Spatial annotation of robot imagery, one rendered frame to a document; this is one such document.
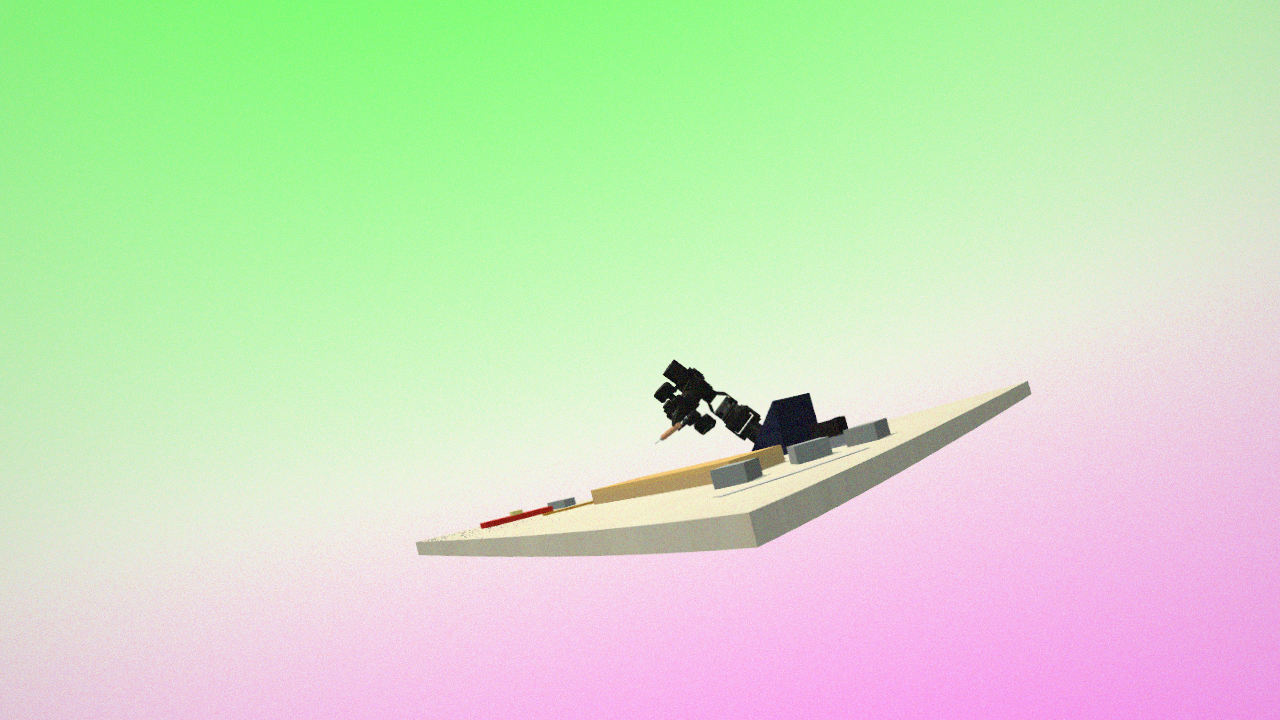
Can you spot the tan rectangular panel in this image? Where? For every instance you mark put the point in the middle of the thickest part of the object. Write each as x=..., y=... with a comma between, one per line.
x=681, y=479

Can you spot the red flat bar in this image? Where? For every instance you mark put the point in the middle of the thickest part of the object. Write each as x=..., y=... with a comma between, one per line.
x=516, y=515

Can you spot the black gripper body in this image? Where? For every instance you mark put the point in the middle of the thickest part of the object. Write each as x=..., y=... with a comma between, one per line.
x=692, y=396

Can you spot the awl with tan handle and thin metal point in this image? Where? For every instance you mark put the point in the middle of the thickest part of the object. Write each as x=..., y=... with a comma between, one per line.
x=671, y=431

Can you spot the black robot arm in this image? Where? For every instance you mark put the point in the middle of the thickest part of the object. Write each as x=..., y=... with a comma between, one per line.
x=734, y=415

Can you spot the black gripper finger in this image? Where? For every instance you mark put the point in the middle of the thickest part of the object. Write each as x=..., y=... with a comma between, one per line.
x=693, y=418
x=676, y=407

